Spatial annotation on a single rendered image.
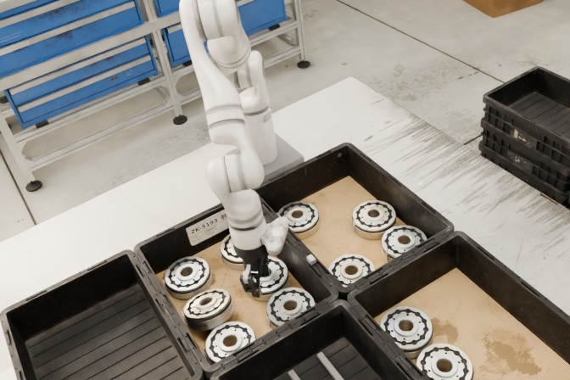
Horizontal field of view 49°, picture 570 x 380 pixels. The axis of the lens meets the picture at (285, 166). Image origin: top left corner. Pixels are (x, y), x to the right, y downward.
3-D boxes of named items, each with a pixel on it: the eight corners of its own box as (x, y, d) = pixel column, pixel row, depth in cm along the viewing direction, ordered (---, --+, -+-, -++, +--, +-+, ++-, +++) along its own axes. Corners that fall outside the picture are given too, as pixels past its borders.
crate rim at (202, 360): (133, 254, 142) (131, 246, 140) (248, 197, 152) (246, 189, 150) (209, 382, 114) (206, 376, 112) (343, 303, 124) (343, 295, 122)
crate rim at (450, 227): (248, 197, 152) (246, 189, 150) (349, 147, 162) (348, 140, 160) (343, 303, 124) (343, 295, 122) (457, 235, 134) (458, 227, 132)
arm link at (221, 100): (195, 124, 113) (241, 114, 113) (172, -12, 118) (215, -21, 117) (205, 135, 122) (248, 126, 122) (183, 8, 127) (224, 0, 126)
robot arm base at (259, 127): (240, 156, 181) (229, 107, 171) (264, 141, 186) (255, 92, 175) (259, 170, 176) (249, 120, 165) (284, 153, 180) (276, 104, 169)
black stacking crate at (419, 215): (255, 225, 158) (248, 191, 151) (350, 176, 168) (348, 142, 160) (347, 331, 130) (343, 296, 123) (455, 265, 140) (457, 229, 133)
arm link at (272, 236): (279, 256, 121) (275, 234, 117) (226, 251, 124) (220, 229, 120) (290, 223, 128) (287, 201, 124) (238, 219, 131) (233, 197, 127)
